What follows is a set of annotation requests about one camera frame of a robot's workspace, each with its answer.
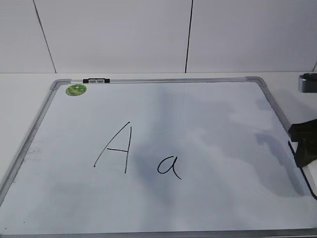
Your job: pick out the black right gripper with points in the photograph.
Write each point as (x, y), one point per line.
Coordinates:
(305, 134)

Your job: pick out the white magnetic whiteboard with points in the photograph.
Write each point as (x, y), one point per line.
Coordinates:
(158, 158)

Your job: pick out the round green magnet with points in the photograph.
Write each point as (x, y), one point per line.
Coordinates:
(76, 90)

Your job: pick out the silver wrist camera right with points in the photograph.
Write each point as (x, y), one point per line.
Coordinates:
(307, 83)

